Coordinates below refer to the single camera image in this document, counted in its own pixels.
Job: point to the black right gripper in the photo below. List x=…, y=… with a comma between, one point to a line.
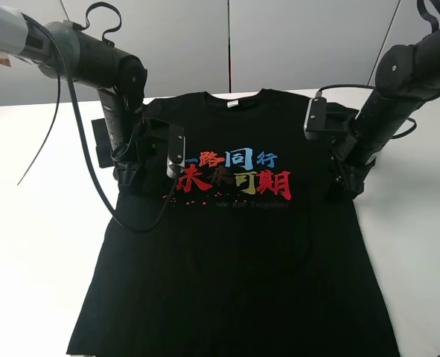
x=351, y=169

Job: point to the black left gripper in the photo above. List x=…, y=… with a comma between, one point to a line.
x=130, y=158

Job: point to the black printed t-shirt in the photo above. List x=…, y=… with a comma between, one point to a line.
x=246, y=256

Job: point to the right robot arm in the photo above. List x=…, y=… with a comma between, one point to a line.
x=408, y=76

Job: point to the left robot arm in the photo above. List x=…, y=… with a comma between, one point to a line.
x=64, y=50

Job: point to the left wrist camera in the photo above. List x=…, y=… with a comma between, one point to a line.
x=176, y=151

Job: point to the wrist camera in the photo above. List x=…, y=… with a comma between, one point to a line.
x=314, y=124
x=176, y=151

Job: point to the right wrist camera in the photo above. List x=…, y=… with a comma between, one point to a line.
x=314, y=124

